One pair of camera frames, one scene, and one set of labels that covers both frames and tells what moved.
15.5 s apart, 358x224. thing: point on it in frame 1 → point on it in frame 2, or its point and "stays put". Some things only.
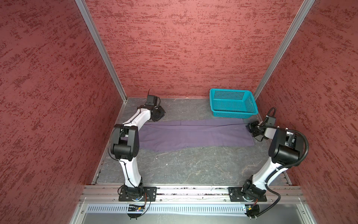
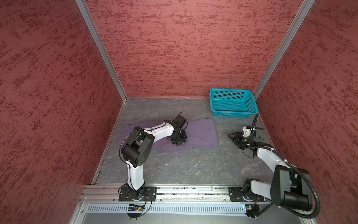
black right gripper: (250, 127) → (238, 135)
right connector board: (252, 210) stays put
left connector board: (135, 208) stays put
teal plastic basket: (238, 104) stays put
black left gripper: (162, 112) → (183, 140)
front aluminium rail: (107, 193) stays put
